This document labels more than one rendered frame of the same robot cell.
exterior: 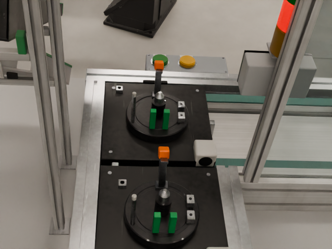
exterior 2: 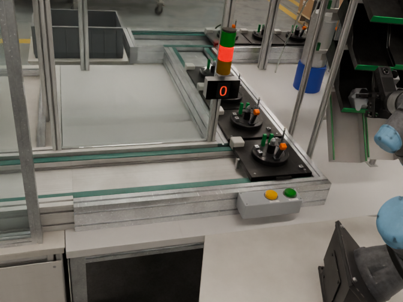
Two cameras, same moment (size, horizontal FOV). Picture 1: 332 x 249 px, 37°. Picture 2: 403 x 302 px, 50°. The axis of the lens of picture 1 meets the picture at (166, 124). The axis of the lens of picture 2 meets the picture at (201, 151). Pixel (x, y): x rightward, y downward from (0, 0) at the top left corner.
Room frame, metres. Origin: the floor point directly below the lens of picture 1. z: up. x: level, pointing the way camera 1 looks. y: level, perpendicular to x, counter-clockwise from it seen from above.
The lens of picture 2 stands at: (2.08, -0.52, 1.85)
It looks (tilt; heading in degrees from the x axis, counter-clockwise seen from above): 33 degrees down; 168
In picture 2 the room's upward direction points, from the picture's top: 7 degrees clockwise
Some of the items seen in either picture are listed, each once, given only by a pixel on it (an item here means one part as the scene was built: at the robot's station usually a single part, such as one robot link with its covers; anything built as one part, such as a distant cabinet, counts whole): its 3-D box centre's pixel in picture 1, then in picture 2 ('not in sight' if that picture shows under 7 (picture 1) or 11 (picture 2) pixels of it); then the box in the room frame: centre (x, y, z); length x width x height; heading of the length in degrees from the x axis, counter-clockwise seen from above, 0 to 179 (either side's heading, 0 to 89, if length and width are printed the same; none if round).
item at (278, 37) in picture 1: (287, 39); (223, 66); (0.68, -0.18, 1.28); 0.05 x 0.05 x 0.05
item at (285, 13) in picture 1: (296, 13); (225, 52); (0.68, -0.18, 1.33); 0.05 x 0.05 x 0.05
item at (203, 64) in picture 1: (186, 71); (269, 202); (1.00, -0.03, 0.93); 0.21 x 0.07 x 0.06; 98
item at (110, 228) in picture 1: (163, 203); (247, 113); (0.52, -0.01, 1.01); 0.24 x 0.24 x 0.13; 8
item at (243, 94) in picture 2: not in sight; (228, 88); (0.28, -0.04, 1.01); 0.24 x 0.24 x 0.13; 8
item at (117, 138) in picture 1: (156, 122); (268, 157); (0.77, 0.02, 0.96); 0.24 x 0.24 x 0.02; 8
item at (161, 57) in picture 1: (159, 61); (289, 193); (0.99, 0.03, 0.96); 0.04 x 0.04 x 0.02
